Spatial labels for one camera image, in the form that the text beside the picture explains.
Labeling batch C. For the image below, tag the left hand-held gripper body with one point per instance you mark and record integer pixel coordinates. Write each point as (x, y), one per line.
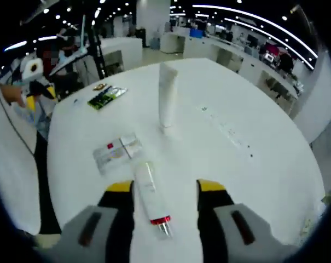
(31, 71)

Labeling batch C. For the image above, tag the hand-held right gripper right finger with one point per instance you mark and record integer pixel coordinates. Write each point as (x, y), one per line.
(211, 213)

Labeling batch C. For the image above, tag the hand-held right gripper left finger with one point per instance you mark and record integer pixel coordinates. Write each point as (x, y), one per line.
(118, 219)

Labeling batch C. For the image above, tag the gold foil sachet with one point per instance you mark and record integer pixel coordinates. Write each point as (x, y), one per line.
(99, 87)

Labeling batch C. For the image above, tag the green black packet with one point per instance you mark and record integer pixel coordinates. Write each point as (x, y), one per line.
(105, 100)

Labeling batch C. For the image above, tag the white skincare tube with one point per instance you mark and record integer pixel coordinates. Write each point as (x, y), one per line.
(167, 93)

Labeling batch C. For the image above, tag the blue storage box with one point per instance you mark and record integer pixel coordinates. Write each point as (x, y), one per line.
(196, 33)

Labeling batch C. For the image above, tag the person's left hand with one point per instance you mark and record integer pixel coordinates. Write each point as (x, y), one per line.
(13, 94)

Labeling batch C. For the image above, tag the black tripod stand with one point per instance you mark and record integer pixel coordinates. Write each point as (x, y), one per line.
(95, 49)

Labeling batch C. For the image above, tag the person in white shirt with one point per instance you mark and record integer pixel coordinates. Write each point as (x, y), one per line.
(12, 170)

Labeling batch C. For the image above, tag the white counter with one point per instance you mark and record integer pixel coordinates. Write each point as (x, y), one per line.
(124, 52)

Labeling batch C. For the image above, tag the white square pillar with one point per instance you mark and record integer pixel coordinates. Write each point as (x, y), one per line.
(153, 22)

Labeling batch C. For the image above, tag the long white office desk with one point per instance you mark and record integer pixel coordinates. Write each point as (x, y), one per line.
(236, 59)

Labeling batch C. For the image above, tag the ceiling light strip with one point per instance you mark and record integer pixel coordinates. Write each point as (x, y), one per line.
(263, 22)

